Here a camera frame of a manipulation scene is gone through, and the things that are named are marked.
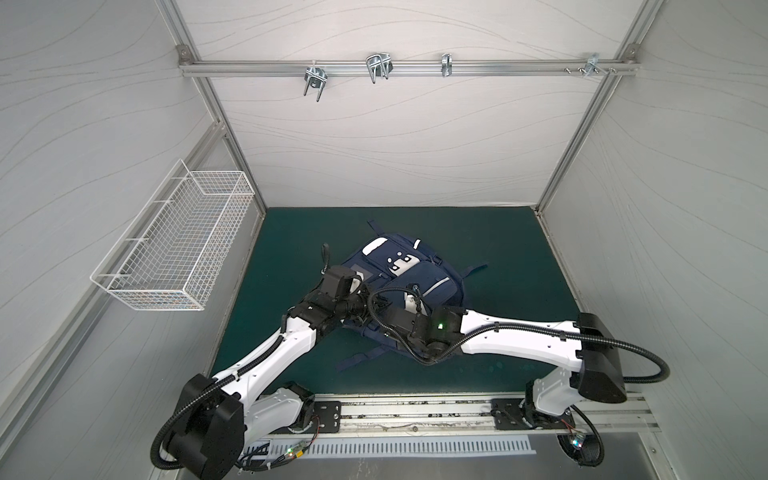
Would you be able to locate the white slotted cable duct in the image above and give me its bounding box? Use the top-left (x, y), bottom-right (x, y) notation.
top-left (245, 435), bottom-right (536, 462)

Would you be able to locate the aluminium top cross rail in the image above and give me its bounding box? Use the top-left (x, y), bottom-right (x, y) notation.
top-left (180, 56), bottom-right (640, 78)

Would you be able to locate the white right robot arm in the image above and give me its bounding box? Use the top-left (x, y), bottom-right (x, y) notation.
top-left (367, 287), bottom-right (671, 416)

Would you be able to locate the metal clamp hook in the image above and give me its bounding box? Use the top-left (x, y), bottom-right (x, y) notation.
top-left (563, 53), bottom-right (618, 78)
top-left (441, 53), bottom-right (453, 78)
top-left (303, 65), bottom-right (328, 102)
top-left (365, 52), bottom-right (393, 84)

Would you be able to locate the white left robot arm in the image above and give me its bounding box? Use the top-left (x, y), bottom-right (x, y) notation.
top-left (149, 264), bottom-right (371, 479)

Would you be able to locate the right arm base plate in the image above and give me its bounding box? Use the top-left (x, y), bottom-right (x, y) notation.
top-left (490, 398), bottom-right (575, 431)

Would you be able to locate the white wire wall basket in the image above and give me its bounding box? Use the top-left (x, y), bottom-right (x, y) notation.
top-left (90, 160), bottom-right (254, 312)

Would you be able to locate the navy blue student backpack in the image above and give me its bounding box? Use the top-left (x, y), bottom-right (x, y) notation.
top-left (336, 220), bottom-right (487, 372)

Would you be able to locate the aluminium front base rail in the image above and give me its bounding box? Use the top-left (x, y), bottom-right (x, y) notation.
top-left (273, 392), bottom-right (660, 438)

